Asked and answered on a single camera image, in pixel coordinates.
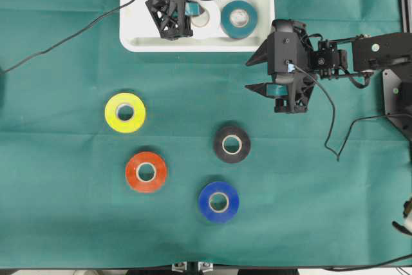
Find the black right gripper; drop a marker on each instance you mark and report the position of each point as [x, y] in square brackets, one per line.
[291, 91]

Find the white tape roll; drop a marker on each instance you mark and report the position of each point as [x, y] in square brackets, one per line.
[207, 24]

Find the teal tape roll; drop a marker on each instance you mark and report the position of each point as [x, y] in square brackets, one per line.
[238, 19]

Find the black tape roll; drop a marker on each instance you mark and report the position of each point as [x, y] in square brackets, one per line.
[231, 132]

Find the yellow tape roll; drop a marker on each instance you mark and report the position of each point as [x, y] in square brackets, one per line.
[113, 107]

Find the red tape roll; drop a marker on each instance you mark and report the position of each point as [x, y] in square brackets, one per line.
[136, 182]

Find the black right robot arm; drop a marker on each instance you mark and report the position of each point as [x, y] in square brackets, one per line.
[358, 58]

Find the white plastic case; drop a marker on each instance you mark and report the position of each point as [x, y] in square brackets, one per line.
[138, 32]

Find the blue tape roll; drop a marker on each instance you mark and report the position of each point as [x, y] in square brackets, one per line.
[205, 202]

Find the green table cloth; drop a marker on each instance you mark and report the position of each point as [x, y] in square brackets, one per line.
[317, 188]

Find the white object at right edge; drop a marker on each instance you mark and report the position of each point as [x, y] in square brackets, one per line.
[405, 227]

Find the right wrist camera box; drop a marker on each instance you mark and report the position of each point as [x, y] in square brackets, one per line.
[284, 47]

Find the metal bracket at table edge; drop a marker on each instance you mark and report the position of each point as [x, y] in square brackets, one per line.
[192, 267]

